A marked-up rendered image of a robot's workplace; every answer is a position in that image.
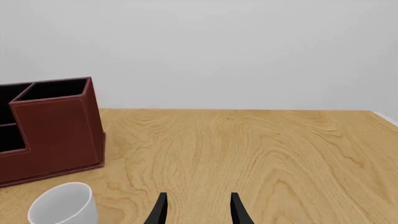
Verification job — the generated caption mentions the red-brown desk caddy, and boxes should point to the red-brown desk caddy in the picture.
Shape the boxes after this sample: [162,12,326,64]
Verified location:
[0,77,107,189]

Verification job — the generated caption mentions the white mug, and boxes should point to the white mug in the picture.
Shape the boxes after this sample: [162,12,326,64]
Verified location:
[27,181,100,224]

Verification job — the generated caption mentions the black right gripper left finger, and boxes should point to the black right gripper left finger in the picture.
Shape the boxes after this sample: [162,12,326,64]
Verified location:
[144,192,168,224]

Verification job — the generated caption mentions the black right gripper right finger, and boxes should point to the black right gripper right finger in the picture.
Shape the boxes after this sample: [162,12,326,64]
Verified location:
[230,192,256,224]

